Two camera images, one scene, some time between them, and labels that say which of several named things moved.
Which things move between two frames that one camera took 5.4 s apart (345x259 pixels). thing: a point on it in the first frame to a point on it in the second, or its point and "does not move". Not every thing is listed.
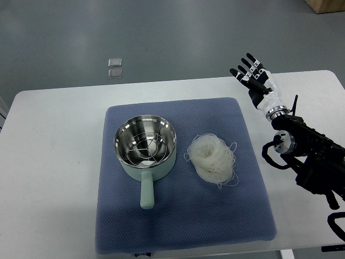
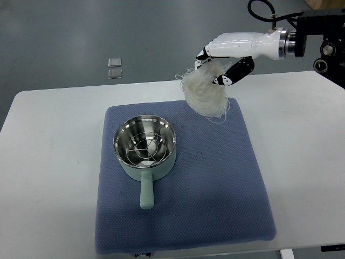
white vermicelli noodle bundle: [213, 159] to [207, 99]
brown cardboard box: [324, 6] does not move
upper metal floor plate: [115, 62] does not move
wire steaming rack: [146, 148] does not move
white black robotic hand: [262, 87] to [273, 44]
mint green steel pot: [145, 146] does not move
